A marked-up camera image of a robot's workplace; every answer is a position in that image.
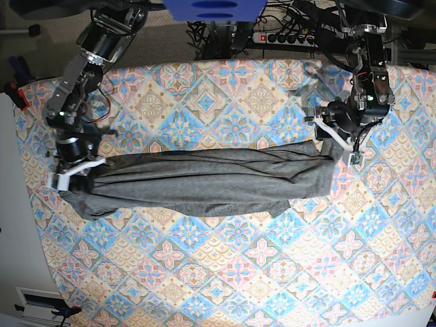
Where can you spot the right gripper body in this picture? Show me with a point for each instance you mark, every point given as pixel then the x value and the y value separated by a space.
pixel 75 148

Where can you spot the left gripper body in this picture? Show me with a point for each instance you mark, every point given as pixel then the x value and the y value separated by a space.
pixel 348 119

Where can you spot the grey t-shirt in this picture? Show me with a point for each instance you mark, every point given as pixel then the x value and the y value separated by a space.
pixel 207 183

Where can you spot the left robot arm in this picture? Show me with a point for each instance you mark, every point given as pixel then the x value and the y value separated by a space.
pixel 371 96

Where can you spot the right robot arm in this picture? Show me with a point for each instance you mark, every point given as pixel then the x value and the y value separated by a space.
pixel 113 26

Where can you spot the red black clamp top left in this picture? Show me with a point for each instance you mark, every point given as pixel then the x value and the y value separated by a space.
pixel 16 95

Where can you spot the white power strip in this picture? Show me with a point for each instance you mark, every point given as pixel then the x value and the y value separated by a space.
pixel 285 39

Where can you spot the patterned tablecloth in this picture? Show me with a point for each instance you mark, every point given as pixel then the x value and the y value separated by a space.
pixel 365 251

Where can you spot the white vent panel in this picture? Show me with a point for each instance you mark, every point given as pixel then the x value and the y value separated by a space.
pixel 39 298

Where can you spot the blue black clamp bottom left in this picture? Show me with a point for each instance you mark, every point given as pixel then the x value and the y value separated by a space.
pixel 64 311

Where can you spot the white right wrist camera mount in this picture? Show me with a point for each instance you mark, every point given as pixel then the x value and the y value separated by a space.
pixel 59 179

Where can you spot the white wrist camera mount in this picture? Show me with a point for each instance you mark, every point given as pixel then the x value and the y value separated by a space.
pixel 59 179
pixel 353 144

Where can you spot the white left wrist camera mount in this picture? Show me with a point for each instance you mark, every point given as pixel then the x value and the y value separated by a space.
pixel 353 144

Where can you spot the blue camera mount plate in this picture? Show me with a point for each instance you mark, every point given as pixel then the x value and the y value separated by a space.
pixel 214 10

